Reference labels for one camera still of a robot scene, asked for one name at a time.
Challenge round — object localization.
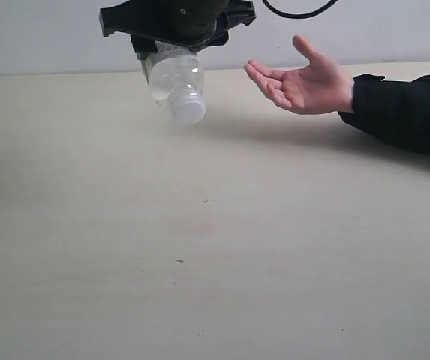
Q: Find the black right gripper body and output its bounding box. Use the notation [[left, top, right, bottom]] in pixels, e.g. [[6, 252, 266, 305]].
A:
[[99, 0, 256, 47]]

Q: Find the clear bottle white text label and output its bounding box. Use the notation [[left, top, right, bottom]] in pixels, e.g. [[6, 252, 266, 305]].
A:
[[141, 41, 206, 125]]

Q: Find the black sleeved forearm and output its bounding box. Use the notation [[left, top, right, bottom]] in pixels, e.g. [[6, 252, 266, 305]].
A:
[[339, 74, 430, 155]]

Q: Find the open bare human hand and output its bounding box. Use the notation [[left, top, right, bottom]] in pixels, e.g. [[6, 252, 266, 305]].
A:
[[244, 35, 354, 115]]

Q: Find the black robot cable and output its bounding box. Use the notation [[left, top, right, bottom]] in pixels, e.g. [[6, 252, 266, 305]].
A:
[[261, 0, 339, 19]]

